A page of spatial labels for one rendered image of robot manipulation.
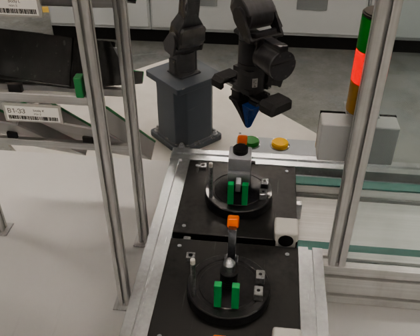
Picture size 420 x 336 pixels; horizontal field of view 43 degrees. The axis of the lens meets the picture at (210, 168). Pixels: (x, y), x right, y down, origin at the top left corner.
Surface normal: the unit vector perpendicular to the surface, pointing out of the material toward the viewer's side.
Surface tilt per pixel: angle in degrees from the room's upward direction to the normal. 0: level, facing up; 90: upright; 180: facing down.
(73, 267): 0
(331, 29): 90
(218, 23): 90
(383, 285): 90
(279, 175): 0
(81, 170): 0
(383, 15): 90
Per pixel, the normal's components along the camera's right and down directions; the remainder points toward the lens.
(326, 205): 0.00, -0.80
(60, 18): -0.11, 0.59
